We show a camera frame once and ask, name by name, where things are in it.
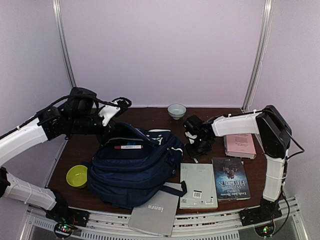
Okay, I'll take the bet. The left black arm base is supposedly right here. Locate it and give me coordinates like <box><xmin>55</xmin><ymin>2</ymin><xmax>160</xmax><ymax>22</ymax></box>
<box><xmin>44</xmin><ymin>189</ymin><xmax>90</xmax><ymax>227</ymax></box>

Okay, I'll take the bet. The grey hardcover book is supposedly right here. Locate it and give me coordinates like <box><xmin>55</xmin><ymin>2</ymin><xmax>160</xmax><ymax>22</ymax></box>
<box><xmin>128</xmin><ymin>181</ymin><xmax>187</xmax><ymax>237</ymax></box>

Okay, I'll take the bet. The dark Wuthering Heights book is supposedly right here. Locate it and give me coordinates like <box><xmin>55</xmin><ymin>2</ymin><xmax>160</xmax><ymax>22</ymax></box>
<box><xmin>211</xmin><ymin>157</ymin><xmax>251</xmax><ymax>201</ymax></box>

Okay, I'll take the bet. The blue black marker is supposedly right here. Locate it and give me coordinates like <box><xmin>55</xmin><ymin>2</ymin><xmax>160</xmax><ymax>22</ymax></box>
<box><xmin>126</xmin><ymin>141</ymin><xmax>143</xmax><ymax>146</ymax></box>

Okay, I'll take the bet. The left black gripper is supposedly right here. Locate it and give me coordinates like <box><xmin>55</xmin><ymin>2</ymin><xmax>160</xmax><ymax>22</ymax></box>
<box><xmin>69</xmin><ymin>107</ymin><xmax>122</xmax><ymax>144</ymax></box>

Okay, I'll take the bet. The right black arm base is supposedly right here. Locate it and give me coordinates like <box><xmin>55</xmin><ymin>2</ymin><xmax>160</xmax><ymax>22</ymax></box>
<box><xmin>238</xmin><ymin>197</ymin><xmax>282</xmax><ymax>227</ymax></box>

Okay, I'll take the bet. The aluminium front rail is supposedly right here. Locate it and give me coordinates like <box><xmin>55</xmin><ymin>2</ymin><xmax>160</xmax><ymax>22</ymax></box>
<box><xmin>20</xmin><ymin>197</ymin><xmax>309</xmax><ymax>240</ymax></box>

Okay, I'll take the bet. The navy blue student backpack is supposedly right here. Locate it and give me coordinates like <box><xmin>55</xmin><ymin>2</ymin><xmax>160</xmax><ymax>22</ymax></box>
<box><xmin>87</xmin><ymin>122</ymin><xmax>184</xmax><ymax>209</ymax></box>

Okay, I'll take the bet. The lime green bowl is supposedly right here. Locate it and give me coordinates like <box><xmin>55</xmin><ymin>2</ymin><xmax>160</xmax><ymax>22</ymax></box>
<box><xmin>65</xmin><ymin>164</ymin><xmax>88</xmax><ymax>189</ymax></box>

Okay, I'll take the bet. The pale celadon ceramic bowl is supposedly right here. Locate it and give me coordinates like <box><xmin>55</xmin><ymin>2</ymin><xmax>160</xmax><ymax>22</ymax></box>
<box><xmin>167</xmin><ymin>103</ymin><xmax>187</xmax><ymax>120</ymax></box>

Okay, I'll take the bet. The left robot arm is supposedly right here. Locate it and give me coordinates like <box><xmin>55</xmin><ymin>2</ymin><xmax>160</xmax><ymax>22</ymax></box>
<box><xmin>0</xmin><ymin>87</ymin><xmax>132</xmax><ymax>222</ymax></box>

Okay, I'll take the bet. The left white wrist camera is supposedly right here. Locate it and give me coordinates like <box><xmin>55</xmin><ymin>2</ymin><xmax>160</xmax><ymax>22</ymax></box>
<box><xmin>98</xmin><ymin>97</ymin><xmax>132</xmax><ymax>127</ymax></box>

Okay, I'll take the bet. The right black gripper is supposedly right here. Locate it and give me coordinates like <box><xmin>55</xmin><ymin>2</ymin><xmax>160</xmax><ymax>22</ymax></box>
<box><xmin>185</xmin><ymin>136</ymin><xmax>212</xmax><ymax>159</ymax></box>

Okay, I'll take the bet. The aluminium frame post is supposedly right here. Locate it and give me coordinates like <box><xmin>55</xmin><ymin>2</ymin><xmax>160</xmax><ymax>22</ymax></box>
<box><xmin>52</xmin><ymin>0</ymin><xmax>77</xmax><ymax>88</ymax></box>
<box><xmin>241</xmin><ymin>0</ymin><xmax>274</xmax><ymax>112</ymax></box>

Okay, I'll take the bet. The left aluminium frame post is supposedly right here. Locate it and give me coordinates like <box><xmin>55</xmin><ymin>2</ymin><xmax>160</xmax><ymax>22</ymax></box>
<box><xmin>52</xmin><ymin>0</ymin><xmax>77</xmax><ymax>88</ymax></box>

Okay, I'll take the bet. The light grey barcode notebook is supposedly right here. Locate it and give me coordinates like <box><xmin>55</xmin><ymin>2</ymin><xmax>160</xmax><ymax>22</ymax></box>
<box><xmin>179</xmin><ymin>163</ymin><xmax>218</xmax><ymax>210</ymax></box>

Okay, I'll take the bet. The pink paperback book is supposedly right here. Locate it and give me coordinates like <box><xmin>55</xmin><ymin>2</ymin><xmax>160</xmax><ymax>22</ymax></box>
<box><xmin>223</xmin><ymin>133</ymin><xmax>257</xmax><ymax>159</ymax></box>

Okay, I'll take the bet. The red white marker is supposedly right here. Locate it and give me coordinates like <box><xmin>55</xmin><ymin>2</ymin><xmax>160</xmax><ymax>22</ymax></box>
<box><xmin>114</xmin><ymin>145</ymin><xmax>143</xmax><ymax>150</ymax></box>

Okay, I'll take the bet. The right aluminium frame post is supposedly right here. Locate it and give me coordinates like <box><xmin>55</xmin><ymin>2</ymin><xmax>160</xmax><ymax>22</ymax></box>
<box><xmin>241</xmin><ymin>0</ymin><xmax>274</xmax><ymax>112</ymax></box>

